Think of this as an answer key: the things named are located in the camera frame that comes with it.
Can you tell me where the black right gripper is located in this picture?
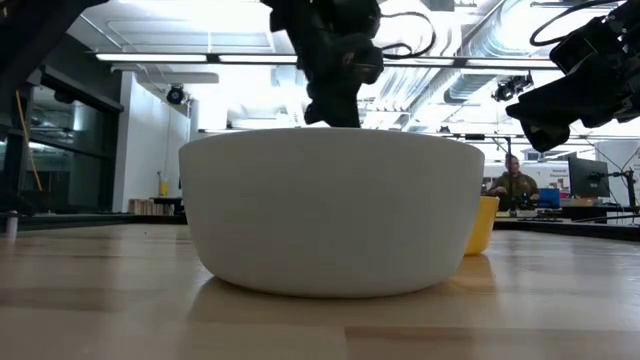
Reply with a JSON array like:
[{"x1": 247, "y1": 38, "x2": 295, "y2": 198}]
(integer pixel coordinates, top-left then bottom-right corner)
[{"x1": 504, "y1": 29, "x2": 640, "y2": 154}]

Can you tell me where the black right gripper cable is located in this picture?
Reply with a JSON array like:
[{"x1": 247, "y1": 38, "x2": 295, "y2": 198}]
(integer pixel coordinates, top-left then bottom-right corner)
[{"x1": 528, "y1": 0, "x2": 617, "y2": 48}]

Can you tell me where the blue plastic bin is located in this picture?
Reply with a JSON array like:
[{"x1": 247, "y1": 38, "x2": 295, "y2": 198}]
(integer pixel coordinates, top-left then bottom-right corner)
[{"x1": 537, "y1": 187, "x2": 563, "y2": 209}]

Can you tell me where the large white bowl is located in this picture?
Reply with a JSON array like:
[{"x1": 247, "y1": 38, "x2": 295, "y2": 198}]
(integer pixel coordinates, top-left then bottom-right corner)
[{"x1": 178, "y1": 127, "x2": 486, "y2": 300}]

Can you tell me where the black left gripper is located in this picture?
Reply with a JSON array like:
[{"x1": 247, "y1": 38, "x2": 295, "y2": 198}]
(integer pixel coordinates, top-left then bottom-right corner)
[{"x1": 294, "y1": 33, "x2": 386, "y2": 129}]

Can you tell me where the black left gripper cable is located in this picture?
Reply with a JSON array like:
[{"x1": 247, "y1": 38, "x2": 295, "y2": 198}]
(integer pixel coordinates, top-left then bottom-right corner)
[{"x1": 378, "y1": 10, "x2": 438, "y2": 61}]

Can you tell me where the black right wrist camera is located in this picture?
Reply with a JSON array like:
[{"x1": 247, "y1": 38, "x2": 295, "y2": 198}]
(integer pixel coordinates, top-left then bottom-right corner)
[{"x1": 549, "y1": 15, "x2": 610, "y2": 75}]

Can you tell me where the person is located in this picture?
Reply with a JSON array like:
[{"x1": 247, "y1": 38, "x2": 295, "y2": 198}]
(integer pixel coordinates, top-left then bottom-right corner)
[{"x1": 487, "y1": 153, "x2": 542, "y2": 212}]

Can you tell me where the silver ventilation duct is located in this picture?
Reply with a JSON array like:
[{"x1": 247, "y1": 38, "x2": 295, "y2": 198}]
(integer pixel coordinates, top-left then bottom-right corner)
[{"x1": 407, "y1": 19, "x2": 504, "y2": 119}]

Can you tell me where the black computer monitor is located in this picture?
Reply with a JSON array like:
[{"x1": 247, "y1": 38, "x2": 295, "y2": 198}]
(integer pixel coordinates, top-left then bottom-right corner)
[{"x1": 567, "y1": 156, "x2": 612, "y2": 199}]

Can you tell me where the yellow extension cable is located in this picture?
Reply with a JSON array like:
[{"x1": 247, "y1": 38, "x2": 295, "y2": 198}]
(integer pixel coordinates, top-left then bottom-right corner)
[{"x1": 14, "y1": 89, "x2": 45, "y2": 194}]

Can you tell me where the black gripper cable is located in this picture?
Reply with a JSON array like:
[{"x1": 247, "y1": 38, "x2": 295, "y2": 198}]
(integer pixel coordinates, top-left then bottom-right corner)
[
  {"x1": 378, "y1": 10, "x2": 438, "y2": 61},
  {"x1": 528, "y1": 0, "x2": 617, "y2": 48}
]

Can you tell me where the black ceiling camera rig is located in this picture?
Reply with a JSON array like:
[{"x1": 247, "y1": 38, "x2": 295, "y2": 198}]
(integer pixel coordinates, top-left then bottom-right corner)
[{"x1": 491, "y1": 71, "x2": 535, "y2": 104}]

